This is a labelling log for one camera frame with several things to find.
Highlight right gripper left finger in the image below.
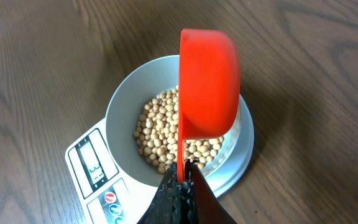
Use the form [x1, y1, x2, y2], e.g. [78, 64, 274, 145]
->
[137, 162, 182, 224]

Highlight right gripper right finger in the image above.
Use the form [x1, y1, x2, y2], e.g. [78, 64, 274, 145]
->
[185, 161, 236, 224]

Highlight red plastic measuring scoop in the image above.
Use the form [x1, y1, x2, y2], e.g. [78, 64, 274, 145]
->
[177, 29, 240, 182]

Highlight white digital kitchen scale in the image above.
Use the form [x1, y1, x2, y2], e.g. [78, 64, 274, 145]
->
[65, 99, 254, 223]

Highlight soybeans in bowl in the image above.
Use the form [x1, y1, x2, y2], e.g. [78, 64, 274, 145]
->
[133, 87, 224, 174]

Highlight grey round bowl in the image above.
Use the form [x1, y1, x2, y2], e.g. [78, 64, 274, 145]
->
[105, 55, 254, 192]

